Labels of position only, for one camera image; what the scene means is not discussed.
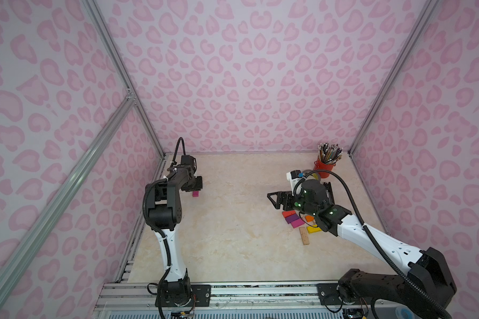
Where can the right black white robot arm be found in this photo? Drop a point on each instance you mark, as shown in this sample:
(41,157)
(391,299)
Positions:
(421,279)

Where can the bundle of coloured pencils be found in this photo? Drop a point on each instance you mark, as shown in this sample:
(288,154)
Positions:
(329,153)

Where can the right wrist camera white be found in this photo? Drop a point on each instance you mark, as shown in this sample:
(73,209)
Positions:
(294,177)

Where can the yellow block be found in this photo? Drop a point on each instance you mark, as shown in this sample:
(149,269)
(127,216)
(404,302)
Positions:
(311,229)

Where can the pink magenta block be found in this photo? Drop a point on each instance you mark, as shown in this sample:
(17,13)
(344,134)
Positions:
(297,223)

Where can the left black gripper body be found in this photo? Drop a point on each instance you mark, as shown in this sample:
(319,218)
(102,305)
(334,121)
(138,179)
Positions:
(193,183)

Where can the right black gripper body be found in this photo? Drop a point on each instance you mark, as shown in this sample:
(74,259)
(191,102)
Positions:
(286,199)

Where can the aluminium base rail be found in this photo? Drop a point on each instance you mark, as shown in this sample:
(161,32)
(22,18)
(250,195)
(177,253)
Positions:
(272,299)

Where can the long natural wood block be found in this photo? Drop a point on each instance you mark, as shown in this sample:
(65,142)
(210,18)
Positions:
(304,235)

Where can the purple block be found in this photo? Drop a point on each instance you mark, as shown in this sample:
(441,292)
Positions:
(291,218)

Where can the red pencil cup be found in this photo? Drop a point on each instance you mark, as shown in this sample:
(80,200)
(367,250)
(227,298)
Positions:
(323,168)

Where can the red block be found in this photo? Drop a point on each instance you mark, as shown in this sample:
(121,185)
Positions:
(287,214)

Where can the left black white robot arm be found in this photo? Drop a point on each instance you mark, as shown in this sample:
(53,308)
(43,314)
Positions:
(162,212)

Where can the black stapler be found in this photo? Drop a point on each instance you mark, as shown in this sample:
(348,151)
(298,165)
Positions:
(329,192)

